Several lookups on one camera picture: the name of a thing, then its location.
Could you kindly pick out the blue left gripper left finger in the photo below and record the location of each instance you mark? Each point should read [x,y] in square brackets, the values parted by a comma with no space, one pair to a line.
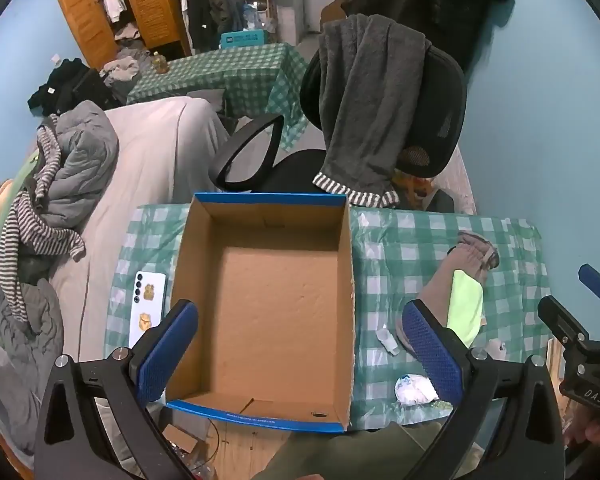
[161,348]

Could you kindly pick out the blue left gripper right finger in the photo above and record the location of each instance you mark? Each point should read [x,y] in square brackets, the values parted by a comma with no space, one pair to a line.
[427,338]

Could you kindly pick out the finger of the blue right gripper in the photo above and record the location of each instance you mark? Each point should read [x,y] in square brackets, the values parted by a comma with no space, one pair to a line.
[562,324]
[590,278]

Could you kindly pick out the white plastic bag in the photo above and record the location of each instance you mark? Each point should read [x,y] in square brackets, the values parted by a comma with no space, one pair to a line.
[413,389]

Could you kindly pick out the lime green cloth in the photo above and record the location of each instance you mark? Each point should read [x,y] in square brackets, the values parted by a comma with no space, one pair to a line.
[465,307]

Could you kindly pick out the taupe fleece sock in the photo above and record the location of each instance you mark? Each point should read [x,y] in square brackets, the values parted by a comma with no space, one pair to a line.
[473,254]

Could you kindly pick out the person's right hand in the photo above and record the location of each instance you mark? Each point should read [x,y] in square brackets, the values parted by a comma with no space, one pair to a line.
[582,427]

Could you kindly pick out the small white plastic scrap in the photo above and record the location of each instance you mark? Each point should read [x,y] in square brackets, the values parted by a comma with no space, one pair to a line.
[386,339]

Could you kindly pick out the white smartphone with stickers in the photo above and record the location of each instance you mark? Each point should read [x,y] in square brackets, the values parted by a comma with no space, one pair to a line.
[147,303]

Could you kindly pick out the blue cardboard box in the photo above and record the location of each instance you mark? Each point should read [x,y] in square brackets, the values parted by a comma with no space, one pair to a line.
[271,277]

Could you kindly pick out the orange snack bag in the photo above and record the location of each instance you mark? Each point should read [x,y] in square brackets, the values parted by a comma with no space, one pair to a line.
[415,190]

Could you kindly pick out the striped grey garment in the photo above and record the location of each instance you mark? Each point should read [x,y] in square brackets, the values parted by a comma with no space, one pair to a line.
[24,226]

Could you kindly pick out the bed with white sheet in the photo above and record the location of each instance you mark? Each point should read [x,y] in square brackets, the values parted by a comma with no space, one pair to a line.
[165,150]

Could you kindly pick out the grey quilted jacket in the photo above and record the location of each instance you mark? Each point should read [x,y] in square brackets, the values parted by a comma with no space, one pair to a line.
[89,149]

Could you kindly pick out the black office chair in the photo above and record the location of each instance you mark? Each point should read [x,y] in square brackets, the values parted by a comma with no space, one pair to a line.
[246,162]

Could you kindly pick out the black clothes pile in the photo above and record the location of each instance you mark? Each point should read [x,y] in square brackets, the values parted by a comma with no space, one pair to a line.
[68,85]

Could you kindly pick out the dark grey towel on chair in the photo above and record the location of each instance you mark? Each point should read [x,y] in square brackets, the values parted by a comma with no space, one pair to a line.
[371,72]

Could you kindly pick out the yellow bottle on far table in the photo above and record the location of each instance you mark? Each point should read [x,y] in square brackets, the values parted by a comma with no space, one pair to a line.
[159,63]

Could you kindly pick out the far table green checkered cloth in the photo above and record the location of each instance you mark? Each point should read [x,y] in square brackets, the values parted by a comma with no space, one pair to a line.
[255,81]

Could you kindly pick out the grey clothes heap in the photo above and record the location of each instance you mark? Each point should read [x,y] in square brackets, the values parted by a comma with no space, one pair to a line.
[131,60]

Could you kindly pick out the teal box on far table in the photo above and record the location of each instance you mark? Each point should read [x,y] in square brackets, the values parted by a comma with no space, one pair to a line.
[244,38]

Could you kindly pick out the wooden wardrobe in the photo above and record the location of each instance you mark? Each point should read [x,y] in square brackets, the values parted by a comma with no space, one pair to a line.
[100,27]

